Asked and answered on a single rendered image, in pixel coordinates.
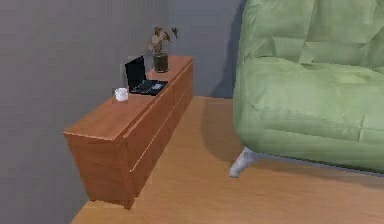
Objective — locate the house plant in dark pot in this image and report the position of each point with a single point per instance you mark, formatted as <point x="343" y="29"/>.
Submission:
<point x="160" y="55"/>

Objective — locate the black laptop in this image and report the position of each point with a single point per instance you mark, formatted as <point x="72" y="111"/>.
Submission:
<point x="141" y="81"/>

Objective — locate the white mug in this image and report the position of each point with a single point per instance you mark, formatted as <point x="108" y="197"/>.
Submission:
<point x="121" y="94"/>

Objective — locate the brown wooden chest of drawers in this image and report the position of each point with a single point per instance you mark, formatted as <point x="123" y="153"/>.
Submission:
<point x="113" y="143"/>

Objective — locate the green sofa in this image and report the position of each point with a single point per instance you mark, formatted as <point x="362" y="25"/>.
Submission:
<point x="306" y="100"/>

